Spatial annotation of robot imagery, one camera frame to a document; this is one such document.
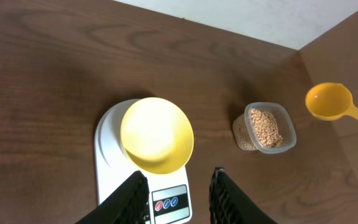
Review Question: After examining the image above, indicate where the yellow plastic bowl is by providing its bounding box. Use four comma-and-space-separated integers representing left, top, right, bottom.
120, 97, 195, 175

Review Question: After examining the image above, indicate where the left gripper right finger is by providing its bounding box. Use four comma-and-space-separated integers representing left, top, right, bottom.
209, 167, 277, 224

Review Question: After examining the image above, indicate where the white digital kitchen scale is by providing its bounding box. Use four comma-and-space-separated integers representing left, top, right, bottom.
85, 100, 193, 223

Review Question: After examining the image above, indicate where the yellow plastic scoop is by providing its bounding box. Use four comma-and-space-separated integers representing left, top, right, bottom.
305, 82, 358, 121

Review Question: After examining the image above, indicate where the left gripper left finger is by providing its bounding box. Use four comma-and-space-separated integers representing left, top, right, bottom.
75, 171, 149, 224

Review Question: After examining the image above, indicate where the clear plastic bean container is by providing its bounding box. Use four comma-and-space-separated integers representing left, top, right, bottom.
232, 102, 296, 154

